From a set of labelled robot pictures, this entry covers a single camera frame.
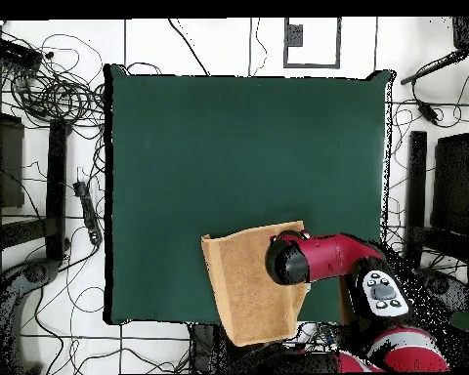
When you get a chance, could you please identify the slim black power strip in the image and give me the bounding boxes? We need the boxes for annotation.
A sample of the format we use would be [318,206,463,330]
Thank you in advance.
[72,180,104,246]

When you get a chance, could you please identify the black rod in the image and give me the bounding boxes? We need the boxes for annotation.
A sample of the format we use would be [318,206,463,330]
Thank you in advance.
[399,48,469,86]

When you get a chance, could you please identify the tan terry towel white label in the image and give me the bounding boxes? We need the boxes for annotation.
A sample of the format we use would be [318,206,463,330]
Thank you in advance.
[200,220,310,348]

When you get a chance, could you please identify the tangled black cables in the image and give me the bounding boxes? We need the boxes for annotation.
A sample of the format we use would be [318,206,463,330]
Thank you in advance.
[0,22,107,130]

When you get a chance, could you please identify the black metal stand foot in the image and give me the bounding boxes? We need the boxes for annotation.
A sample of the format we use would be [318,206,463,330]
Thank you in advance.
[0,118,69,262]
[403,130,469,270]

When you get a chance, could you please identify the dark square frame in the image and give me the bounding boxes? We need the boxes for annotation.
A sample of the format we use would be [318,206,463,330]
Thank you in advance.
[282,17,342,70]

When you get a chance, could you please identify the dark green table cloth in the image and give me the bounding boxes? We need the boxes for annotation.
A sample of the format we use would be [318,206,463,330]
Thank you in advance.
[103,63,394,327]

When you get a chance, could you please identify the dark flat panel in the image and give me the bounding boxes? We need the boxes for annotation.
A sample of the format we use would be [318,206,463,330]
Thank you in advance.
[0,110,25,209]
[430,132,469,235]

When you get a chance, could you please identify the black power adapter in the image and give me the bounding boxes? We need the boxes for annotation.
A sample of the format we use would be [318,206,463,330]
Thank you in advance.
[415,99,441,127]

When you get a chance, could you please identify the black electronics box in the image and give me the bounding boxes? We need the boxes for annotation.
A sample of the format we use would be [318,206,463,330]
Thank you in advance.
[0,35,44,70]

